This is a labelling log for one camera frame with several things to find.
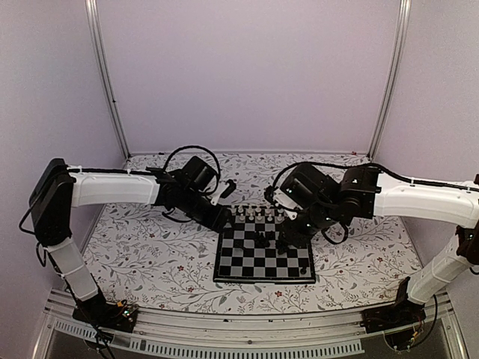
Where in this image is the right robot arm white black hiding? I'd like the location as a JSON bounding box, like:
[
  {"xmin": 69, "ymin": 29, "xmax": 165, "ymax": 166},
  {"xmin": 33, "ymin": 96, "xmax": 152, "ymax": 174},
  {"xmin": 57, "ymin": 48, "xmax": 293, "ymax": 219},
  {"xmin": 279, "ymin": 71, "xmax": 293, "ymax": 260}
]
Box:
[{"xmin": 265, "ymin": 162, "xmax": 478, "ymax": 326}]

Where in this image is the black white chessboard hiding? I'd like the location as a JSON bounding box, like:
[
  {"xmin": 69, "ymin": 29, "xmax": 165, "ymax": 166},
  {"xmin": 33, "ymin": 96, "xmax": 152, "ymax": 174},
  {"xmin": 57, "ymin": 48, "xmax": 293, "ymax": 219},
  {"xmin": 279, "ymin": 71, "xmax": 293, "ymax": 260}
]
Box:
[{"xmin": 213, "ymin": 205, "xmax": 316, "ymax": 284}]

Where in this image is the front aluminium rail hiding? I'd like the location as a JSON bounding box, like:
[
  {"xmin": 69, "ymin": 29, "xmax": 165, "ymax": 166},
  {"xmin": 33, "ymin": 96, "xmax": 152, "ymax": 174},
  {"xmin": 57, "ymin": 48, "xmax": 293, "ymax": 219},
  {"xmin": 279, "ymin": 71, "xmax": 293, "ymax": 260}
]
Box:
[{"xmin": 32, "ymin": 289, "xmax": 472, "ymax": 358}]

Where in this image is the right aluminium frame post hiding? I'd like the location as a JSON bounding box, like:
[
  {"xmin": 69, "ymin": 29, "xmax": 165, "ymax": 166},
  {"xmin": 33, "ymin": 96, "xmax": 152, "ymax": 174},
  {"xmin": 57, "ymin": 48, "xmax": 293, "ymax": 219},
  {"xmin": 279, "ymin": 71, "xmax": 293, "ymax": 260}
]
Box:
[{"xmin": 366, "ymin": 0, "xmax": 411, "ymax": 159}]

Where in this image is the left aluminium frame post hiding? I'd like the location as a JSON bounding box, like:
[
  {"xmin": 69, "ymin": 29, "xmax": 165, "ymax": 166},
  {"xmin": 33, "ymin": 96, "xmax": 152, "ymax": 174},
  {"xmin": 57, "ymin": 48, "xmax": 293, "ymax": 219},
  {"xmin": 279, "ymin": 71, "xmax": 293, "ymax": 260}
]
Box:
[{"xmin": 85, "ymin": 0, "xmax": 131, "ymax": 159}]

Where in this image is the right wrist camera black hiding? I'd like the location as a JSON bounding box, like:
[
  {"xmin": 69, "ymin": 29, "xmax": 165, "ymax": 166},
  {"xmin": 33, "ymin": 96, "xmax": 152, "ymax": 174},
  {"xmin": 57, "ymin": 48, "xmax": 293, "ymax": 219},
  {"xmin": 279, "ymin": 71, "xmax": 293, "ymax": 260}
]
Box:
[{"xmin": 280, "ymin": 164, "xmax": 335, "ymax": 209}]

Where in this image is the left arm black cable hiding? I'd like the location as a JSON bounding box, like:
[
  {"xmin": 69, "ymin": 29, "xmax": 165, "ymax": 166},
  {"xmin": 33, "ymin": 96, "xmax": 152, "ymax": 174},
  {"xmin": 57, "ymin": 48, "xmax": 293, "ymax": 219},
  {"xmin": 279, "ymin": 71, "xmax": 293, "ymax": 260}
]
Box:
[{"xmin": 164, "ymin": 145, "xmax": 222, "ymax": 195}]

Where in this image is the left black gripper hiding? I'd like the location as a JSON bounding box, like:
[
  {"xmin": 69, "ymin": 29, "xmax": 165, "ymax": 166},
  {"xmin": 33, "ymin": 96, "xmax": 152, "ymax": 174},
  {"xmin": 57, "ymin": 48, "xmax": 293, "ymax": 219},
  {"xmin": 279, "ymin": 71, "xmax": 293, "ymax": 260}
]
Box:
[{"xmin": 180, "ymin": 189, "xmax": 237, "ymax": 235}]

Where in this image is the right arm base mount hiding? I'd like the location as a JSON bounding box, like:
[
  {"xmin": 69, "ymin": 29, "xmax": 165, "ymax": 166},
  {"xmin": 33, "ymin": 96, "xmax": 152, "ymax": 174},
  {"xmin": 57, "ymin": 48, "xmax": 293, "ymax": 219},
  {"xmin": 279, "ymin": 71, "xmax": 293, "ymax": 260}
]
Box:
[{"xmin": 359, "ymin": 304, "xmax": 426, "ymax": 352}]

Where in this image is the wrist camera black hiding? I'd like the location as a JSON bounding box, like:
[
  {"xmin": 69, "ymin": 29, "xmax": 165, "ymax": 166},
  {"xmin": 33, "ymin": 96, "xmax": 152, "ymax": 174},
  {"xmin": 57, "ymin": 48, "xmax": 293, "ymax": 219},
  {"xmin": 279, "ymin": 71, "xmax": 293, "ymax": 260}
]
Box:
[
  {"xmin": 280, "ymin": 164, "xmax": 335, "ymax": 209},
  {"xmin": 181, "ymin": 156, "xmax": 216, "ymax": 191}
]

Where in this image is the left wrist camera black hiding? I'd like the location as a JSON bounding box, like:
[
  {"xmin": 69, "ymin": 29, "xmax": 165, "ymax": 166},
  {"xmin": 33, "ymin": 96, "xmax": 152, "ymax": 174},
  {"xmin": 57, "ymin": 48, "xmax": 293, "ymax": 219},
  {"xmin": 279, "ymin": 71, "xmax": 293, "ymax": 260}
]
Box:
[{"xmin": 181, "ymin": 156, "xmax": 216, "ymax": 191}]

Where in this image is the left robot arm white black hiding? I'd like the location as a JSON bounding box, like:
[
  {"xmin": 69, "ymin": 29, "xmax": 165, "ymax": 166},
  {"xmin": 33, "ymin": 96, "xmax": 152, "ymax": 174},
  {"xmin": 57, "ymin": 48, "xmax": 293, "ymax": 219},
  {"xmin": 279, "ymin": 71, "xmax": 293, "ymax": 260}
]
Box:
[{"xmin": 24, "ymin": 156, "xmax": 237, "ymax": 325}]

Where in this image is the aluminium frame post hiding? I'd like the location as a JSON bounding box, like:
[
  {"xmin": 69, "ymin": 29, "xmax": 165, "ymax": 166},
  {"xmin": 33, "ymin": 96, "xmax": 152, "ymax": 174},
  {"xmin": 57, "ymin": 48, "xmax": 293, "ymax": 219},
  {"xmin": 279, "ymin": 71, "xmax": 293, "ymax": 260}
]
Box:
[
  {"xmin": 85, "ymin": 0, "xmax": 131, "ymax": 159},
  {"xmin": 366, "ymin": 0, "xmax": 411, "ymax": 159}
]

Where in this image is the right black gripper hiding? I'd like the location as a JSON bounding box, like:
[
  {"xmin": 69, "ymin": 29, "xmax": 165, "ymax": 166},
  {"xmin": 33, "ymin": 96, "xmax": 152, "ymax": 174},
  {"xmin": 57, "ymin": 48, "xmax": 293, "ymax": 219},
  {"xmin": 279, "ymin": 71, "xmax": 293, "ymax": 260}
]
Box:
[{"xmin": 279, "ymin": 200, "xmax": 339, "ymax": 248}]

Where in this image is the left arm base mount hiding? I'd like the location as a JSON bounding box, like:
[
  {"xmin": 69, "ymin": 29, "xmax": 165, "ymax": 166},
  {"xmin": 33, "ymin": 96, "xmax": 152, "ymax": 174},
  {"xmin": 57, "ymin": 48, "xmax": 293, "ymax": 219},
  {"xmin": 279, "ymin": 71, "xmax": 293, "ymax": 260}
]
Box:
[{"xmin": 73, "ymin": 298, "xmax": 139, "ymax": 333}]

